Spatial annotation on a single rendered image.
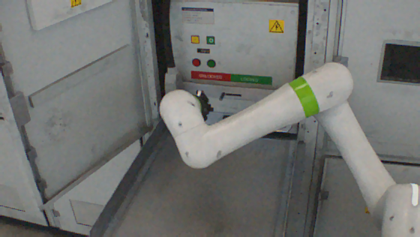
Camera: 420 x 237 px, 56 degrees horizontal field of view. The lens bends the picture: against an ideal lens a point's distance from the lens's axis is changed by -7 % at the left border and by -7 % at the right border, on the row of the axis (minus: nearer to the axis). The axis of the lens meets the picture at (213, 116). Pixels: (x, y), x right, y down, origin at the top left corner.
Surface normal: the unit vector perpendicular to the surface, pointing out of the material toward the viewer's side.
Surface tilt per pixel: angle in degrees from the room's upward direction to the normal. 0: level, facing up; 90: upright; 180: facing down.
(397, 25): 90
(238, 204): 0
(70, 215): 90
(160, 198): 0
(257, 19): 90
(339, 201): 90
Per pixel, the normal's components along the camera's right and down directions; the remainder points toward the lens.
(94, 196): -0.23, 0.51
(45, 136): 0.84, 0.25
